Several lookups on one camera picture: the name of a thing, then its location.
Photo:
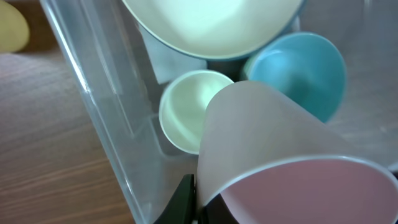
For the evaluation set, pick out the pink cup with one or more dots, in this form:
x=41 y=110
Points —
x=273 y=162

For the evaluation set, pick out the cream cup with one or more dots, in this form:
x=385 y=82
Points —
x=183 y=106

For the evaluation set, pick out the large cream bowl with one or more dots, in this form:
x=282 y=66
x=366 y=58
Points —
x=215 y=29

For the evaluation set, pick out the light blue bowl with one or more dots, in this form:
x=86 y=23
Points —
x=304 y=66

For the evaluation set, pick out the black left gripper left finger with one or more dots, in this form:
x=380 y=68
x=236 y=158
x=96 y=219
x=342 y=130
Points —
x=181 y=207

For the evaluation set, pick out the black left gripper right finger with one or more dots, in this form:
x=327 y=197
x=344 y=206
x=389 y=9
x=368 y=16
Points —
x=216 y=212

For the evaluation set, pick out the yellow cup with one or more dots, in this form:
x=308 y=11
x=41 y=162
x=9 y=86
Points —
x=15 y=31

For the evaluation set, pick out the clear plastic storage bin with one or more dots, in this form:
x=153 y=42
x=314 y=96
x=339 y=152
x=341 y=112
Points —
x=122 y=71

